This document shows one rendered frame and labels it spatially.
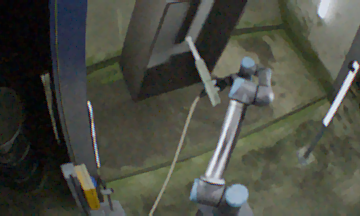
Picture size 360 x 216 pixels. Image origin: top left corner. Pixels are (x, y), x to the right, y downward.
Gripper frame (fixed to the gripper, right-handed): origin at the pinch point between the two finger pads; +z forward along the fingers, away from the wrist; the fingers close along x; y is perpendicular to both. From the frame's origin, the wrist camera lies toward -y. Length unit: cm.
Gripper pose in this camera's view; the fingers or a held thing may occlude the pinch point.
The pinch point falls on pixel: (206, 88)
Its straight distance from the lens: 270.2
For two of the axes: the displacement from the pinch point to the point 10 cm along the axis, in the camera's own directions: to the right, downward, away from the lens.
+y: -3.2, 2.5, 9.1
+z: -8.7, 3.0, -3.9
